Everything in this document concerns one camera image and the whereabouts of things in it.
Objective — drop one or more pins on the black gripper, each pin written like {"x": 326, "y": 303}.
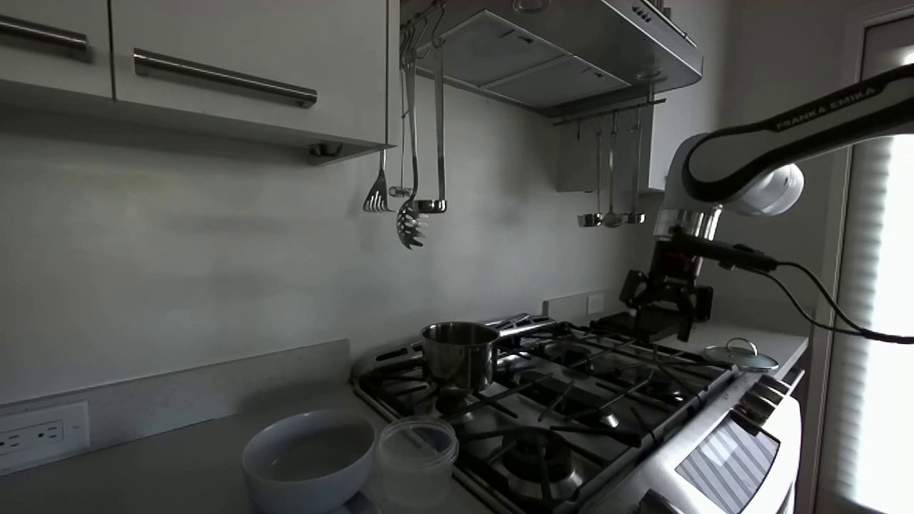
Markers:
{"x": 676, "y": 257}

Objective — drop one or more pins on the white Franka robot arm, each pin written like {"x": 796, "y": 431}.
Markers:
{"x": 781, "y": 186}

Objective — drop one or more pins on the glass pot lid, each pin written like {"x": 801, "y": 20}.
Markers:
{"x": 743, "y": 354}

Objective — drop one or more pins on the silver stove knob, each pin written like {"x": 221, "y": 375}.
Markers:
{"x": 761, "y": 401}
{"x": 775, "y": 387}

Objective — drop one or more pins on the stainless steel gas stove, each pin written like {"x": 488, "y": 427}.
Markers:
{"x": 589, "y": 418}

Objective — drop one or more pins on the black griddle tray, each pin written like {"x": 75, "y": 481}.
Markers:
{"x": 611, "y": 327}

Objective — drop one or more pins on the white window blind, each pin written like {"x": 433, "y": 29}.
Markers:
{"x": 888, "y": 247}

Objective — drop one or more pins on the hanging pasta spoon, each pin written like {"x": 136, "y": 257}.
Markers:
{"x": 411, "y": 224}

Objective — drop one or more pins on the stainless steel range hood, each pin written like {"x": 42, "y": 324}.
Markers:
{"x": 561, "y": 47}

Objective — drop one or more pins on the hanging metal ladle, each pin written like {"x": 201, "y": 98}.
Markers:
{"x": 439, "y": 144}

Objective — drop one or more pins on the clear plastic container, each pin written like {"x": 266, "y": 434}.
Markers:
{"x": 415, "y": 467}

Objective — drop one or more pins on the hanging metal spatula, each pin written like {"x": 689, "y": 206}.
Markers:
{"x": 379, "y": 196}

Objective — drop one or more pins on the wide white cabinet door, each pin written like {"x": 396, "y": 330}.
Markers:
{"x": 258, "y": 37}

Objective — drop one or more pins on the narrow white cabinet door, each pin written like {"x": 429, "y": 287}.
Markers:
{"x": 46, "y": 66}

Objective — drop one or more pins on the metal utensil rail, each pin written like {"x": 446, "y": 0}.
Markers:
{"x": 611, "y": 107}

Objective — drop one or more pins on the white double wall outlet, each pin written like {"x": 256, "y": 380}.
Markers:
{"x": 38, "y": 434}

